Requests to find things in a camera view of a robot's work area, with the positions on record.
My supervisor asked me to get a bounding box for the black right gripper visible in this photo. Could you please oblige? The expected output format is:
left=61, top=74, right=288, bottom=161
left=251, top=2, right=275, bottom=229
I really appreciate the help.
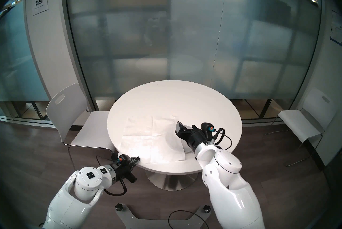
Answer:
left=175, top=121, right=212, bottom=152

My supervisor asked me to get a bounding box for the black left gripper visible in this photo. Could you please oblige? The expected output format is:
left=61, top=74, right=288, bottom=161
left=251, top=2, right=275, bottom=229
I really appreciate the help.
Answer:
left=113, top=156, right=142, bottom=184

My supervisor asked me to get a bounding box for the white paper napkin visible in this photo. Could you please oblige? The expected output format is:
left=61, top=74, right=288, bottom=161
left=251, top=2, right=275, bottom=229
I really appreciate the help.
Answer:
left=118, top=116, right=186, bottom=164

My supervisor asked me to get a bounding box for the grey round plate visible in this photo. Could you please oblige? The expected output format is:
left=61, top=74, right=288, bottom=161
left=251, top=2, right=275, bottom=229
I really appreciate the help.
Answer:
left=183, top=139, right=197, bottom=154

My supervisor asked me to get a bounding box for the white chair with chrome legs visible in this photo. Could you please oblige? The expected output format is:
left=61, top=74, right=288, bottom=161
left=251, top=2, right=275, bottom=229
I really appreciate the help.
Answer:
left=45, top=83, right=118, bottom=171
left=265, top=88, right=338, bottom=167

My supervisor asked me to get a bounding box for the round white pedestal table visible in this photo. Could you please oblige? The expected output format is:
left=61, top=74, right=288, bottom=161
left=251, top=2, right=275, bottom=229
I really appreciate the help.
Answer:
left=107, top=80, right=243, bottom=191

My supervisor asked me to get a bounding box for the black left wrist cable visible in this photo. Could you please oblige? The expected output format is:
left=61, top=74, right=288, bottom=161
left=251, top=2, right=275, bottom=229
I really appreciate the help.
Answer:
left=96, top=155, right=128, bottom=196

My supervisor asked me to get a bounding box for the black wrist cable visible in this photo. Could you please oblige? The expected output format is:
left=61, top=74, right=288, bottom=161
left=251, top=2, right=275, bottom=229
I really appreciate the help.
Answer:
left=96, top=155, right=128, bottom=196
left=212, top=127, right=232, bottom=150

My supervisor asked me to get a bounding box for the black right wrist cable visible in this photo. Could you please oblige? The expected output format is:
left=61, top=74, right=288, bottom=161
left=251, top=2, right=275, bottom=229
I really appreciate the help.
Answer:
left=212, top=127, right=232, bottom=150

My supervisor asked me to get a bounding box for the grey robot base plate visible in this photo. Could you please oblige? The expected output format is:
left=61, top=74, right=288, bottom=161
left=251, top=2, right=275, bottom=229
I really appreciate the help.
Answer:
left=115, top=208, right=214, bottom=229

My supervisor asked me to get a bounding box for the black floor cable loop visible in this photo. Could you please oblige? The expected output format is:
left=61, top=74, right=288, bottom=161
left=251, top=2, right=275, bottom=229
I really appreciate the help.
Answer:
left=168, top=210, right=207, bottom=229

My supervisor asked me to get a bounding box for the black perforated shelf post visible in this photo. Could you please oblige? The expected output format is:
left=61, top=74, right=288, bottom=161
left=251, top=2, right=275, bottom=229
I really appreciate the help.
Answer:
left=32, top=101, right=44, bottom=119
left=261, top=99, right=273, bottom=119

